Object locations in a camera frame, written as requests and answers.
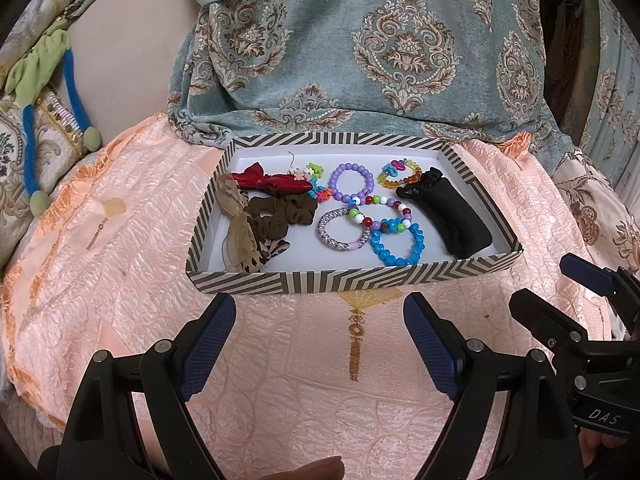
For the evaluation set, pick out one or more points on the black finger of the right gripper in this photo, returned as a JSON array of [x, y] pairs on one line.
[[555, 330]]

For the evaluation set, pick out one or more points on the teal damask blanket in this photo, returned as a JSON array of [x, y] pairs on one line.
[[458, 69]]

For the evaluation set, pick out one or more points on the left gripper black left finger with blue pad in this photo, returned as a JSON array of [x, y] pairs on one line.
[[103, 440]]

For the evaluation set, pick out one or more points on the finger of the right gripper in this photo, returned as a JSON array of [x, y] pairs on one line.
[[583, 272]]

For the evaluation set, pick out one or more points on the brown fabric scrunchie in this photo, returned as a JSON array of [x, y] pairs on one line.
[[270, 217]]

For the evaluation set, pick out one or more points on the person's hand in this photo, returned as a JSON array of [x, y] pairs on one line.
[[330, 468]]

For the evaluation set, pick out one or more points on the black velvet pouch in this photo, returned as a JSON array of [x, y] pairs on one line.
[[461, 229]]

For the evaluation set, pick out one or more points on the olive organza bow hair clip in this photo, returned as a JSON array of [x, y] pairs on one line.
[[242, 250]]

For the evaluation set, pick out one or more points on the pink quilted bedspread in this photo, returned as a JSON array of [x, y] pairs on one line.
[[301, 377]]

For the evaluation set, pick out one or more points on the striped black white box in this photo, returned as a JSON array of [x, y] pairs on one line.
[[382, 243]]

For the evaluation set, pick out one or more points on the red satin bow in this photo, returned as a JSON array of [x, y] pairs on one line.
[[254, 178]]

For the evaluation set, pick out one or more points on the green blue plush toy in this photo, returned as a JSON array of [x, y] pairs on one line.
[[26, 79]]

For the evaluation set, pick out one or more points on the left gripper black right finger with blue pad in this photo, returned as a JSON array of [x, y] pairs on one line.
[[537, 438]]

